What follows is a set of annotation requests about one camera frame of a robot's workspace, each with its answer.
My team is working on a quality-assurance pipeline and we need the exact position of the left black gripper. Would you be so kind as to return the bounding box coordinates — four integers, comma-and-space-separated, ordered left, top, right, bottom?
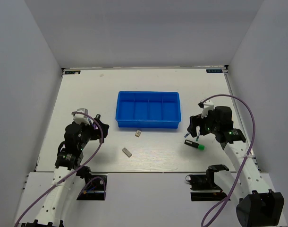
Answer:
78, 117, 109, 149

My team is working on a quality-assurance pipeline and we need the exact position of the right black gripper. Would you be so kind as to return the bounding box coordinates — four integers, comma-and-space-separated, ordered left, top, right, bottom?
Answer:
187, 108, 220, 138

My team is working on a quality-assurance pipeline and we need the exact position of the green cap black highlighter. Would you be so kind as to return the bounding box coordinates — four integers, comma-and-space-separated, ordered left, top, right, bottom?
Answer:
184, 140, 205, 150

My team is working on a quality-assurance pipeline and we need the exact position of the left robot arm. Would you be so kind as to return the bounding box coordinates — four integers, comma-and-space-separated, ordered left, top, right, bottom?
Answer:
15, 108, 109, 227

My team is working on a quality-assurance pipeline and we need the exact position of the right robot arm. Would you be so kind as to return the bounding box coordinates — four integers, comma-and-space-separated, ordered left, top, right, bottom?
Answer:
185, 105, 284, 227

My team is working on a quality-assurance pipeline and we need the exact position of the grey eraser block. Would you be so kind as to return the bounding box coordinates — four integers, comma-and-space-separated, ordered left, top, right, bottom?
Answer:
122, 148, 132, 157

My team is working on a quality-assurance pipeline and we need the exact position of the beige eraser block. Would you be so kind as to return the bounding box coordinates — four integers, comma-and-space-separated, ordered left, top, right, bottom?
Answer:
135, 130, 141, 137

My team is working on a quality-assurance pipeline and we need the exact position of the blue divided plastic bin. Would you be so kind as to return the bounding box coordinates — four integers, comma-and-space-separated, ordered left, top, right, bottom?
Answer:
115, 91, 181, 129

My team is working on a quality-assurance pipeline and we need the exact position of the right corner label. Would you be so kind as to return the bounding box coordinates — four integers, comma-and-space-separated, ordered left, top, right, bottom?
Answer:
206, 69, 223, 73

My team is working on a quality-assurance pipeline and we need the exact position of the corner label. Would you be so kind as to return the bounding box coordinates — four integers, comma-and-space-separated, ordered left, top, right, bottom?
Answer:
206, 69, 223, 73
64, 70, 81, 75

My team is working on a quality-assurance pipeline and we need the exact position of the left corner label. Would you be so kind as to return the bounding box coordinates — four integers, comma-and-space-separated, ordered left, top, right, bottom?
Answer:
64, 70, 81, 75

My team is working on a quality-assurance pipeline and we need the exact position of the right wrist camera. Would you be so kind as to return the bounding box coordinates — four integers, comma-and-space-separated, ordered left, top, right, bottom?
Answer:
198, 100, 214, 119

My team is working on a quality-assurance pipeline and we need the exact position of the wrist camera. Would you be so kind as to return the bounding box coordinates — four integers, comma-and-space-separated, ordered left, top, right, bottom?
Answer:
198, 100, 214, 119
72, 108, 92, 125

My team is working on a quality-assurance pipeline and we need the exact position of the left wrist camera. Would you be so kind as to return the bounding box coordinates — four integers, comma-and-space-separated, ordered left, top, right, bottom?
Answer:
72, 108, 92, 125

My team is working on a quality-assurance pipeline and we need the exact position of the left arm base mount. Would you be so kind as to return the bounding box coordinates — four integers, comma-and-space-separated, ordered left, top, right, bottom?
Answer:
77, 174, 108, 201

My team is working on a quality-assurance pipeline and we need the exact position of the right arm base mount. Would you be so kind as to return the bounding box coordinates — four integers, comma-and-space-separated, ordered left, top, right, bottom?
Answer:
185, 175, 227, 201

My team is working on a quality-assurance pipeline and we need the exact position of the metal table edge rail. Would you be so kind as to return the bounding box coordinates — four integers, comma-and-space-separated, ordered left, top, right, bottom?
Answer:
224, 65, 262, 172

